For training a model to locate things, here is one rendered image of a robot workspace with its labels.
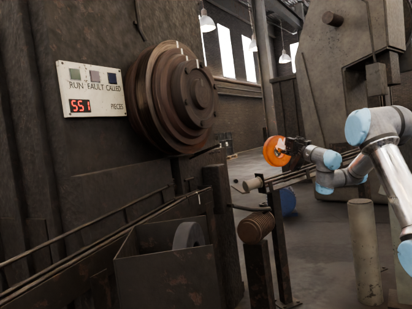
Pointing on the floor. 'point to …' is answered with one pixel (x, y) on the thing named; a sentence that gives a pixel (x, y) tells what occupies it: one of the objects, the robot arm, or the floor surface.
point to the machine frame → (87, 134)
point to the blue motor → (288, 202)
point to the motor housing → (258, 258)
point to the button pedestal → (405, 287)
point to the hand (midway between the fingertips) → (277, 147)
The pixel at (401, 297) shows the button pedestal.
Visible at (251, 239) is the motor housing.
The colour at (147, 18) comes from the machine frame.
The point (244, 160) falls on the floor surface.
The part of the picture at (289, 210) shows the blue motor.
